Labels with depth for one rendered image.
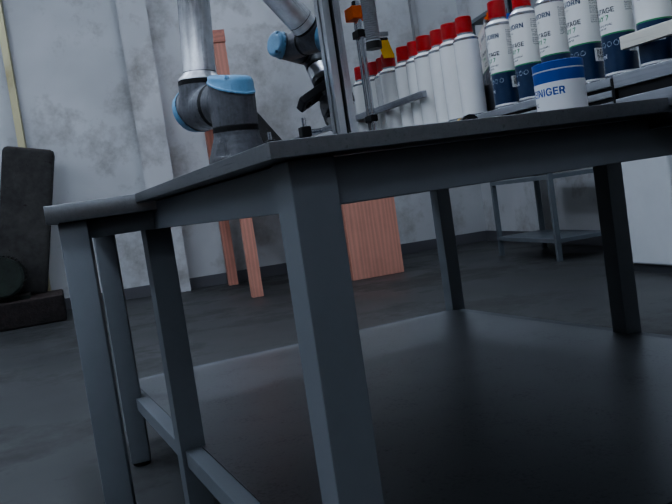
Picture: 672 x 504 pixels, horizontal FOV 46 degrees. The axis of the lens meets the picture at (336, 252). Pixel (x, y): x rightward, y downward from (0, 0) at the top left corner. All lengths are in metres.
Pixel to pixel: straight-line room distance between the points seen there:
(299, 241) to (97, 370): 0.96
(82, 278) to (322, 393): 0.94
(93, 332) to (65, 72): 7.33
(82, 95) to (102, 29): 0.74
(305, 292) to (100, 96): 8.08
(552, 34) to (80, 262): 1.06
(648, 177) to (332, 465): 4.43
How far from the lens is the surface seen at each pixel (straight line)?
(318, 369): 0.94
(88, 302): 1.79
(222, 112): 2.00
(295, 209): 0.92
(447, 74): 1.70
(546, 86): 1.14
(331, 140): 0.91
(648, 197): 5.27
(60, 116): 8.96
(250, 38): 9.10
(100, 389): 1.82
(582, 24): 1.39
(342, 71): 1.89
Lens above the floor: 0.76
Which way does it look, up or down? 4 degrees down
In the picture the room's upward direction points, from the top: 8 degrees counter-clockwise
